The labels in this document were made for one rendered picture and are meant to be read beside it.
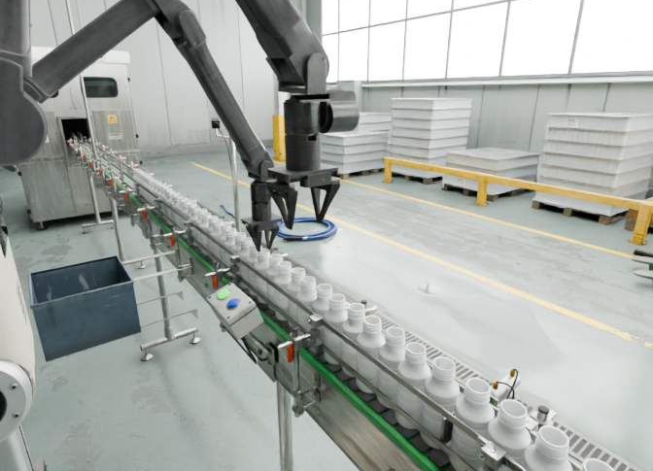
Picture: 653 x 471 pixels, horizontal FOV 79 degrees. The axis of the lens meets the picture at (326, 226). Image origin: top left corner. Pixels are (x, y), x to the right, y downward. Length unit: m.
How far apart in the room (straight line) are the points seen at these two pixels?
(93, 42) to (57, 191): 5.00
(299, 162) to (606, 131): 5.66
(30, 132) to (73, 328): 1.26
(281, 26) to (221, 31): 11.79
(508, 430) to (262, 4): 0.69
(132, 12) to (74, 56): 0.15
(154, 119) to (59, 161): 6.04
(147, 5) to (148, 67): 10.67
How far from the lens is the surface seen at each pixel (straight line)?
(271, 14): 0.60
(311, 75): 0.61
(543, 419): 0.82
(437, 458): 0.83
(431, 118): 7.49
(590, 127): 6.23
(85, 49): 0.97
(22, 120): 0.49
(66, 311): 1.66
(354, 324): 0.89
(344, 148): 7.76
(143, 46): 11.69
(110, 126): 5.88
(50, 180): 5.89
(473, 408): 0.73
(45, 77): 0.96
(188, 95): 11.90
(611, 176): 6.15
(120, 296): 1.67
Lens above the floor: 1.61
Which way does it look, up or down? 18 degrees down
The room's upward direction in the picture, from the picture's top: straight up
